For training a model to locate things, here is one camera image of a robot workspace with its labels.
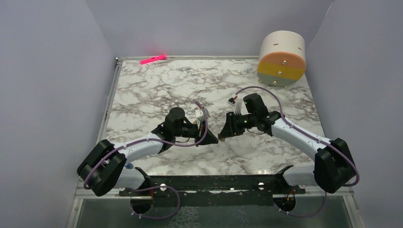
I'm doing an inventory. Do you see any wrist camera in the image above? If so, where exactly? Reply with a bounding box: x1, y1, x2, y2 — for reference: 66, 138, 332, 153
227, 95, 243, 114
195, 108, 210, 124

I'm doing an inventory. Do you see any blue capacitor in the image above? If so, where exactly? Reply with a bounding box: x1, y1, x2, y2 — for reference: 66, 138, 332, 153
125, 163, 133, 169

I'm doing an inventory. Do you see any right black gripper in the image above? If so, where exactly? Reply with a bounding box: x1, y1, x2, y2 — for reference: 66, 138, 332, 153
219, 111, 257, 139

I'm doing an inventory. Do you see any pink marker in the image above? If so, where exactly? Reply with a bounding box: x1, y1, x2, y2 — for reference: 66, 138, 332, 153
140, 54, 166, 65

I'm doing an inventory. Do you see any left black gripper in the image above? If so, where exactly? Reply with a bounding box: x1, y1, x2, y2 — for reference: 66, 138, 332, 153
174, 119, 219, 147

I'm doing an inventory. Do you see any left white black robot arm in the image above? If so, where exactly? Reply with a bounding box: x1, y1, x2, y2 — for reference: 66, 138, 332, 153
77, 107, 219, 196

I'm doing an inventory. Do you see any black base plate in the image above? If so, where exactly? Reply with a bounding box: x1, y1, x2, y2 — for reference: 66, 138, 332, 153
115, 168, 305, 207

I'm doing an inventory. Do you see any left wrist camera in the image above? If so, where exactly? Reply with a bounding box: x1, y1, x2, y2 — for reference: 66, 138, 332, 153
195, 108, 210, 124

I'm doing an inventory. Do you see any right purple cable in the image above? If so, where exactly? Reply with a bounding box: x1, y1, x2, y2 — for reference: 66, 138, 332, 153
234, 85, 361, 219

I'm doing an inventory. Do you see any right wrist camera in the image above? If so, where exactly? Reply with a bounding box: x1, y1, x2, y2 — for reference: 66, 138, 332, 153
227, 95, 243, 114

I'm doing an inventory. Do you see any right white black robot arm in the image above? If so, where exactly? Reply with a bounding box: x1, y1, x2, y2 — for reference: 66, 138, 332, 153
218, 93, 356, 193

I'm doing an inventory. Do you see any cream cylinder with coloured face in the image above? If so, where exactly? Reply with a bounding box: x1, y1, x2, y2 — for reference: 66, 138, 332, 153
257, 30, 307, 87

